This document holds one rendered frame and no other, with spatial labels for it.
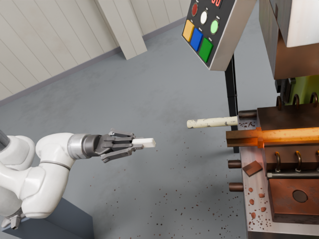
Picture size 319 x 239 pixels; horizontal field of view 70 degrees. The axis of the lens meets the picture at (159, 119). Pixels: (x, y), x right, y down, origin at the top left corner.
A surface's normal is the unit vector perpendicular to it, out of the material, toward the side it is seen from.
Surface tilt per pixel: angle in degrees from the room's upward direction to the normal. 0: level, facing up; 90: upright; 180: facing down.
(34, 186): 34
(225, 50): 90
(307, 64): 90
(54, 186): 67
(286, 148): 0
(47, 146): 13
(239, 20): 90
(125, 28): 90
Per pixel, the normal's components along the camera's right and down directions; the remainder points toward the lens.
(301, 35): -0.14, 0.77
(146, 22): 0.29, 0.66
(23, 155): 0.98, -0.07
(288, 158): -0.29, -0.63
